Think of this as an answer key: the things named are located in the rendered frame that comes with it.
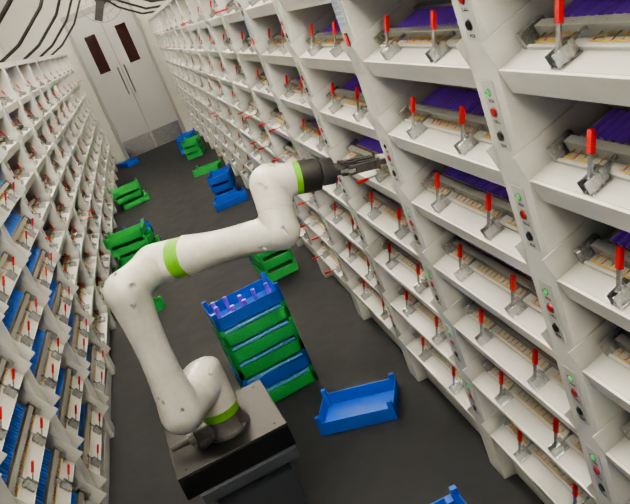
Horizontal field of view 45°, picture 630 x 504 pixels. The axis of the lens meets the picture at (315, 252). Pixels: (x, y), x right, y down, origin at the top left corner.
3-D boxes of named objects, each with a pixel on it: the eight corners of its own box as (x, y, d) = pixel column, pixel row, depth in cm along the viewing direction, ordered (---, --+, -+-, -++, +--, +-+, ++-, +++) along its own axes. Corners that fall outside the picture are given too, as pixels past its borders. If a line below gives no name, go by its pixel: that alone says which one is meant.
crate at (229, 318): (219, 332, 303) (211, 315, 300) (208, 318, 321) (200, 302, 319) (284, 299, 310) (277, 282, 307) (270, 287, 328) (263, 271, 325)
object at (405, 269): (447, 324, 219) (421, 292, 215) (380, 267, 276) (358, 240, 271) (499, 278, 220) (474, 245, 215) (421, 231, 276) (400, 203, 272)
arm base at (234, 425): (177, 466, 231) (169, 450, 229) (172, 444, 245) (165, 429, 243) (254, 427, 235) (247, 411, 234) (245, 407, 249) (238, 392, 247)
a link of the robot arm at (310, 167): (299, 193, 212) (306, 199, 203) (292, 152, 208) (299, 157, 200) (319, 189, 213) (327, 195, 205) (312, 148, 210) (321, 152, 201)
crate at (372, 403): (321, 436, 283) (314, 419, 280) (328, 405, 301) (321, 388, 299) (397, 419, 275) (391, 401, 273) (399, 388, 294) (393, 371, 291)
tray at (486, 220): (540, 282, 141) (502, 229, 136) (420, 214, 198) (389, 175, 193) (621, 211, 142) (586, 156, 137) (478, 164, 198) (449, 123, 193)
